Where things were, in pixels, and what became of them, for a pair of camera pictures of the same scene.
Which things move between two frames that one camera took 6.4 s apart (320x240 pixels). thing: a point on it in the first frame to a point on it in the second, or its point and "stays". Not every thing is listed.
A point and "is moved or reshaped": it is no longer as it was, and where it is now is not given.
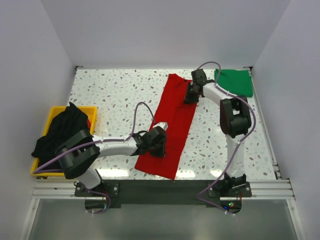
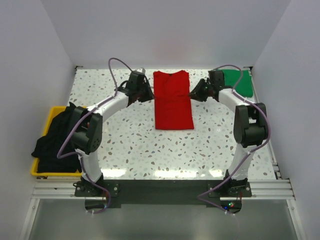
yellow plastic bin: [91, 113] stays
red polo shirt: [173, 111] is moved or reshaped
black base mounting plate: [164, 192] stays
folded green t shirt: [238, 82] stays
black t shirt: [65, 125] stays
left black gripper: [161, 152] to [150, 95]
